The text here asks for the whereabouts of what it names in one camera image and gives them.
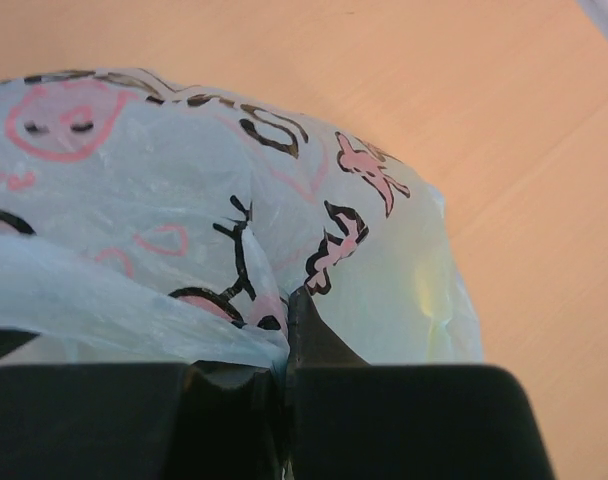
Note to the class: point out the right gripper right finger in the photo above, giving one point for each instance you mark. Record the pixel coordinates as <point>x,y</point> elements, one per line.
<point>352,420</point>

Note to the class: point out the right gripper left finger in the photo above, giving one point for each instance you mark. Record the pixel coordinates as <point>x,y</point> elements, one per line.
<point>207,420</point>

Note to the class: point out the blue plastic bag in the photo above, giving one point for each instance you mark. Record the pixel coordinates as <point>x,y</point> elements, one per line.
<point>144,220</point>

